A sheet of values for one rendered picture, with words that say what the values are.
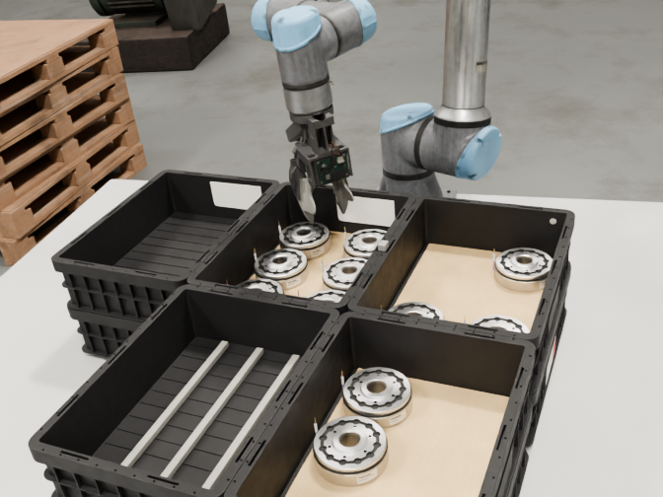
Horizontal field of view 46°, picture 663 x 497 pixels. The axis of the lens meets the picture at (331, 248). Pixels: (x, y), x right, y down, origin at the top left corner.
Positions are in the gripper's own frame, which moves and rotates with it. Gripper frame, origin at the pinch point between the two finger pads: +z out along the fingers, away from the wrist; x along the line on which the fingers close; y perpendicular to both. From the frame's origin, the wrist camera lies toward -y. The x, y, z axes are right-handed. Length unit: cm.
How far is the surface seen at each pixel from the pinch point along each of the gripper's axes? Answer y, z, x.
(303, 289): -3.4, 16.6, -6.0
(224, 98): -353, 101, 57
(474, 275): 8.8, 18.4, 23.5
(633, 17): -329, 119, 356
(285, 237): -18.8, 13.6, -3.5
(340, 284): 3.3, 13.7, -0.7
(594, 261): 0, 34, 58
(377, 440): 41.1, 13.6, -11.3
